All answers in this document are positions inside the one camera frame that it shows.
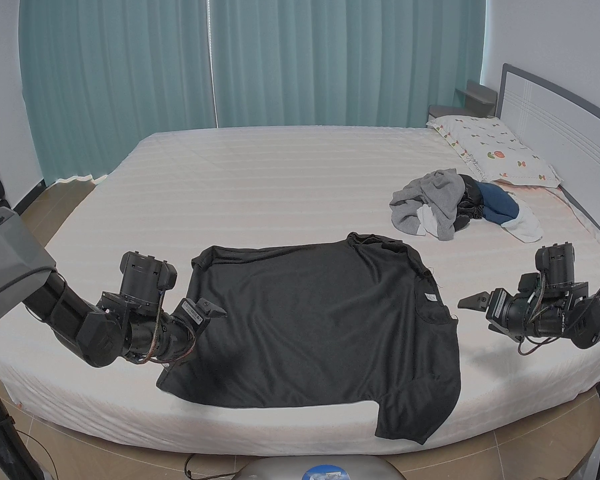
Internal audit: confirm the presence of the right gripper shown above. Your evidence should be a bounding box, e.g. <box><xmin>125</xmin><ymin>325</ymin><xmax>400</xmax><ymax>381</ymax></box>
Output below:
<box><xmin>457</xmin><ymin>290</ymin><xmax>531</xmax><ymax>343</ymax></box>

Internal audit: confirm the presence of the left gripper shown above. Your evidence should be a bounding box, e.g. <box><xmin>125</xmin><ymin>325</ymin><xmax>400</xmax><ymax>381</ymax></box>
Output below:
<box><xmin>151</xmin><ymin>296</ymin><xmax>228</xmax><ymax>367</ymax></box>

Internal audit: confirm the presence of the black T-shirt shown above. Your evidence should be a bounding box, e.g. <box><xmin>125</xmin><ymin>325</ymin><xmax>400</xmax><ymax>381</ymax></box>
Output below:
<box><xmin>156</xmin><ymin>232</ymin><xmax>462</xmax><ymax>445</ymax></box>

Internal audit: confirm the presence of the pile of clothes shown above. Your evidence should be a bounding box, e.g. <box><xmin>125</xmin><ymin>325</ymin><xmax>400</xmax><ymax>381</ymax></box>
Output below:
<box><xmin>389</xmin><ymin>168</ymin><xmax>543</xmax><ymax>244</ymax></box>

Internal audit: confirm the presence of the bed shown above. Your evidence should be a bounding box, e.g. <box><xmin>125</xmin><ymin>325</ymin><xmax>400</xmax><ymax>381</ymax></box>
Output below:
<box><xmin>0</xmin><ymin>63</ymin><xmax>600</xmax><ymax>461</ymax></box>

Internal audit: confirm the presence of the white printed pillow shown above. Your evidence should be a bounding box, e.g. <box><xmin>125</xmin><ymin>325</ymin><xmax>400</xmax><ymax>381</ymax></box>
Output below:
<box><xmin>426</xmin><ymin>114</ymin><xmax>563</xmax><ymax>189</ymax></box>

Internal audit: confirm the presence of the grey bedside table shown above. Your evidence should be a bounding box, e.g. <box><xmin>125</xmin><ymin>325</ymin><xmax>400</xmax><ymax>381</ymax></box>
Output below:
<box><xmin>427</xmin><ymin>79</ymin><xmax>498</xmax><ymax>121</ymax></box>

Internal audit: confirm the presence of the blue-green curtain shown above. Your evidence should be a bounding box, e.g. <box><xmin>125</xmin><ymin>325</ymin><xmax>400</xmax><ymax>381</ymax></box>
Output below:
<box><xmin>19</xmin><ymin>0</ymin><xmax>217</xmax><ymax>185</ymax></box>
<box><xmin>207</xmin><ymin>0</ymin><xmax>488</xmax><ymax>129</ymax></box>

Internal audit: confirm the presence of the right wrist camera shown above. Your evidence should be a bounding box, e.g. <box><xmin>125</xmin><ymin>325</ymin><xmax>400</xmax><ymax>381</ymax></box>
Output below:
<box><xmin>517</xmin><ymin>272</ymin><xmax>542</xmax><ymax>299</ymax></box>

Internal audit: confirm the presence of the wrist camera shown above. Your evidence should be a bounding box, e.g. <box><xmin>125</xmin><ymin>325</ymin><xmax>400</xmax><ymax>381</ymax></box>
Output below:
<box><xmin>155</xmin><ymin>261</ymin><xmax>179</xmax><ymax>293</ymax></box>
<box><xmin>517</xmin><ymin>272</ymin><xmax>542</xmax><ymax>299</ymax></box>

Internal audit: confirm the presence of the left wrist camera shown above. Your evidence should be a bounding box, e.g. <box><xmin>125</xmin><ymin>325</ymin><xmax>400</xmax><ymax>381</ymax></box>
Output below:
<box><xmin>155</xmin><ymin>261</ymin><xmax>179</xmax><ymax>293</ymax></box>

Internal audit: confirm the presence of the black cable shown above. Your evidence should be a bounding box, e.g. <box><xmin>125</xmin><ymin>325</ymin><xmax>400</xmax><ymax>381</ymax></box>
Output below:
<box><xmin>517</xmin><ymin>335</ymin><xmax>548</xmax><ymax>357</ymax></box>
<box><xmin>10</xmin><ymin>428</ymin><xmax>57</xmax><ymax>480</ymax></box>
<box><xmin>182</xmin><ymin>452</ymin><xmax>243</xmax><ymax>480</ymax></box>

